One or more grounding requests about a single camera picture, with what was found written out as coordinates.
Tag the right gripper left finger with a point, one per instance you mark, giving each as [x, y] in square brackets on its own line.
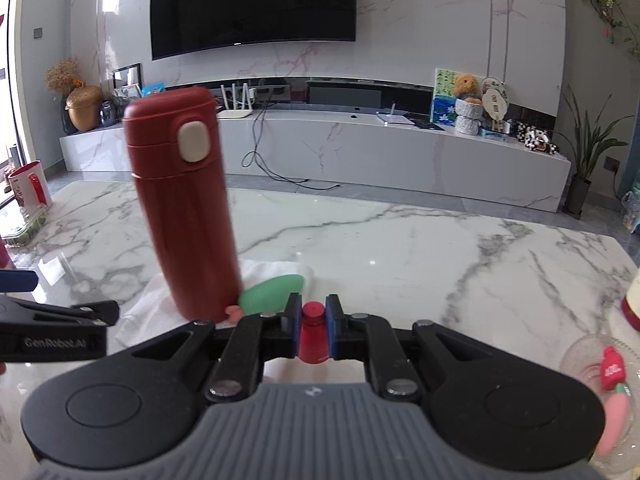
[290, 320]

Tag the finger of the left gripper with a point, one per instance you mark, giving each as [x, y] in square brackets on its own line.
[18, 280]

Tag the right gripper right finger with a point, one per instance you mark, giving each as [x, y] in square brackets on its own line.
[334, 321]

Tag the red thermos bottle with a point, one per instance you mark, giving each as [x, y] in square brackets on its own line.
[176, 161]

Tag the clear box with green items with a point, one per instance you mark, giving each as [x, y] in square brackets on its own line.
[19, 226]

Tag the white red mug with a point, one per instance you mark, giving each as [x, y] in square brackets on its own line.
[30, 187]

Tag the white marble tv cabinet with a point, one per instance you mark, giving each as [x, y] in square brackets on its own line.
[360, 149]

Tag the golden round jar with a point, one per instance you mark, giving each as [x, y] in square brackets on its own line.
[83, 105]

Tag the dried yellow flowers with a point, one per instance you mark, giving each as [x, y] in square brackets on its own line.
[64, 77]

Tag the white wifi router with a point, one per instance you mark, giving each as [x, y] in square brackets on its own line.
[236, 104]

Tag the green blue painting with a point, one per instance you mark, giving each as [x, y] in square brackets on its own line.
[443, 108]

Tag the white patterned pot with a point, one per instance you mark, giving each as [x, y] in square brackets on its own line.
[469, 113]

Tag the clear glass plate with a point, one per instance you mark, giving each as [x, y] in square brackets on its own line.
[582, 361]

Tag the teddy bear toy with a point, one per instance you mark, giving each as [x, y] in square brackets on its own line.
[466, 89]

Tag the black white cow toys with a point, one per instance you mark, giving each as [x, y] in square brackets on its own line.
[535, 140]

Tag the white round paper fan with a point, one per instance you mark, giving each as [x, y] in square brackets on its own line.
[495, 99]

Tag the white red tall tumbler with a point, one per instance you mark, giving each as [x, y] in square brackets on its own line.
[631, 303]

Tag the potted green floor plant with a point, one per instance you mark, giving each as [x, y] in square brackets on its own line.
[590, 140]

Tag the black curved television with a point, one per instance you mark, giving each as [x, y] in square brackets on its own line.
[185, 26]

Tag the hanging vine plant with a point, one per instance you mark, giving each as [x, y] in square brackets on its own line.
[618, 28]

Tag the black picture frame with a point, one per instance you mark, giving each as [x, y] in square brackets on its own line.
[127, 76]

